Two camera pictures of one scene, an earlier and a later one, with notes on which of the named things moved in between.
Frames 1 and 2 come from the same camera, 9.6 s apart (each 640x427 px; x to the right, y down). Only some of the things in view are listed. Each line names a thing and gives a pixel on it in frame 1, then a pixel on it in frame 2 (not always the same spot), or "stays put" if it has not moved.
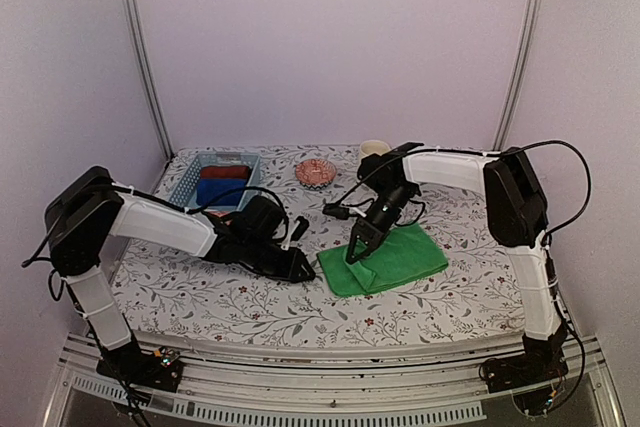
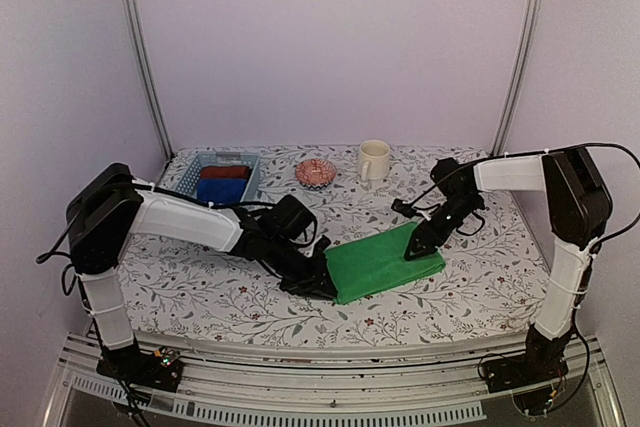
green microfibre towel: [409, 251] stays put
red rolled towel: [225, 172] stays put
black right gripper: [368, 232] → [421, 233]
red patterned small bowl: [315, 174] stays put
